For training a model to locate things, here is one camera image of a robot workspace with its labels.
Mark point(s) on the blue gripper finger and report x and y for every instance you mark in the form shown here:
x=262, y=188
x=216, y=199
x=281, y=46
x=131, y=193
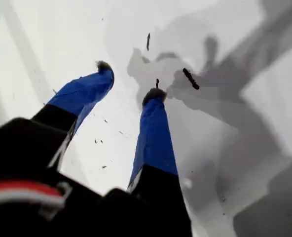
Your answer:
x=86, y=91
x=156, y=138

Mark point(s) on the small black debris bit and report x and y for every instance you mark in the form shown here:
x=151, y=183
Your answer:
x=191, y=78
x=148, y=41

